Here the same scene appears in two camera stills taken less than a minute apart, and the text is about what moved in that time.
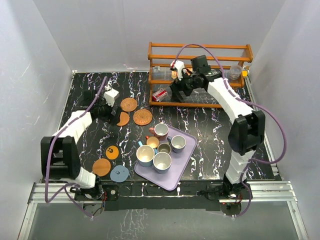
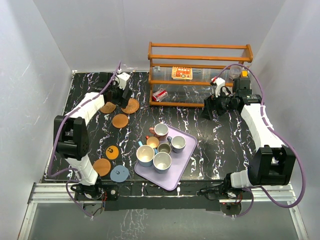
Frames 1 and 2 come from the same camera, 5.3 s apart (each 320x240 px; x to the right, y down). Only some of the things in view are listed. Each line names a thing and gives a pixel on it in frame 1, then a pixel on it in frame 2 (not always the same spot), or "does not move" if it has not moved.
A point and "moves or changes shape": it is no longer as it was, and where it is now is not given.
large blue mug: (145, 154) does not move
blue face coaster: (119, 173) does not move
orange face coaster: (112, 152) does not move
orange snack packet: (174, 72) does not move
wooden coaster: (101, 167) does not move
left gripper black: (114, 119) -> (121, 102)
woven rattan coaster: (142, 117) moves or changes shape
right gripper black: (175, 96) -> (211, 103)
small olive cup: (164, 147) does not move
